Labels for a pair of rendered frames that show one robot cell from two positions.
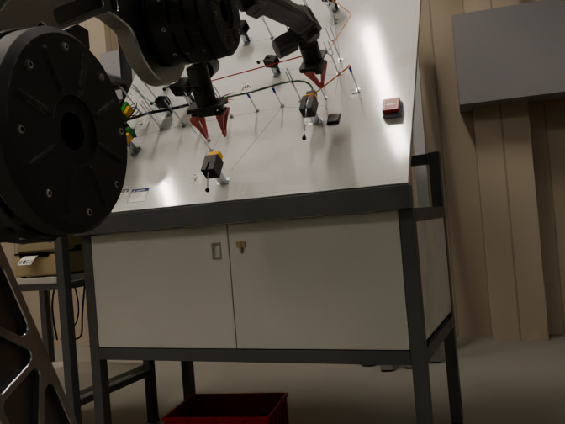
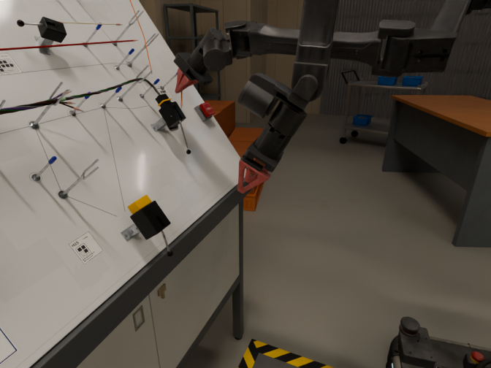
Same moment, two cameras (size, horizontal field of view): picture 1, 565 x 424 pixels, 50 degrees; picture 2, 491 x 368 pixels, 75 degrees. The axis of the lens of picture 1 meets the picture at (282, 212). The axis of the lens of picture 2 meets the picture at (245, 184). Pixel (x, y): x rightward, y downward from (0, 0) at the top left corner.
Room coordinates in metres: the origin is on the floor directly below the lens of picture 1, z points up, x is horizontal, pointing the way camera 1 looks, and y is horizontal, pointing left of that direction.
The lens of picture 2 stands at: (1.69, 0.81, 1.32)
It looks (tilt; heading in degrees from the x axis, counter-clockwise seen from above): 23 degrees down; 270
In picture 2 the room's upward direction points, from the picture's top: straight up
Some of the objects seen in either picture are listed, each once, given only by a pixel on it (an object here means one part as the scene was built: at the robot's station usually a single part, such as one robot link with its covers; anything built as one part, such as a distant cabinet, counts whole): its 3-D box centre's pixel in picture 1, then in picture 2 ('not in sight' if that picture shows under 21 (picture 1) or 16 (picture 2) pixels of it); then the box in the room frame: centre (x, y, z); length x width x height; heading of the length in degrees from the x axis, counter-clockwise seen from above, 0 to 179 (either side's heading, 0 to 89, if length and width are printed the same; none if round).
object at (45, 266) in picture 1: (60, 248); not in sight; (2.38, 0.88, 0.76); 0.30 x 0.21 x 0.20; 160
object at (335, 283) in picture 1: (313, 283); (204, 275); (1.82, -0.08, 0.60); 0.55 x 0.03 x 0.39; 67
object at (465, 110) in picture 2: not in sight; (462, 157); (-0.22, -1.86, 0.42); 1.57 x 0.81 x 0.84; 87
